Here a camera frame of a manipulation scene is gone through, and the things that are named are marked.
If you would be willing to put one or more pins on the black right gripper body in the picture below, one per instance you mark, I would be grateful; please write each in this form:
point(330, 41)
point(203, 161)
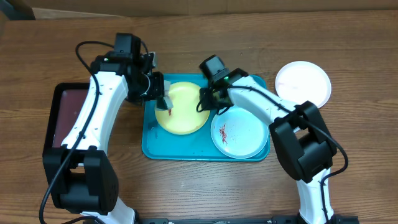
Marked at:
point(210, 102)

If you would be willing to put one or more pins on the white plate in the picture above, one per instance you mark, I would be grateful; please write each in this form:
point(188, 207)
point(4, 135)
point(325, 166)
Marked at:
point(302, 81)

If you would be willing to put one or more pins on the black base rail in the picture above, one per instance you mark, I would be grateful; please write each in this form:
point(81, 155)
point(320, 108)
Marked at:
point(283, 219)

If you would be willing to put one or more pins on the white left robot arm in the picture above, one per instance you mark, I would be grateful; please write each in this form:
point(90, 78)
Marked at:
point(80, 176)

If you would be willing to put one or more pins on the yellow plate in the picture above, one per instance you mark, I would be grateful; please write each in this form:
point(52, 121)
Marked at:
point(183, 118)

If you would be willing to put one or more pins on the light blue plate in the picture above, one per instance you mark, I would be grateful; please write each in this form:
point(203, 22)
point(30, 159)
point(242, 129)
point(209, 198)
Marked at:
point(239, 135)

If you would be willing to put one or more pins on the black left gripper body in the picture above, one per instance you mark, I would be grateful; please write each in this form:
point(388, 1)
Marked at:
point(148, 87)

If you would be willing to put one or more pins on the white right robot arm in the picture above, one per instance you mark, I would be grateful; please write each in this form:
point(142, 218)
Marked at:
point(302, 142)

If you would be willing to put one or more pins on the green scrubbing sponge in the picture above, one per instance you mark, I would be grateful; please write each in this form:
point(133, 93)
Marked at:
point(164, 102)

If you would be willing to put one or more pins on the black tray of brown water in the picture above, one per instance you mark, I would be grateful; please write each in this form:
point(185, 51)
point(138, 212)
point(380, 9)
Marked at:
point(68, 99)

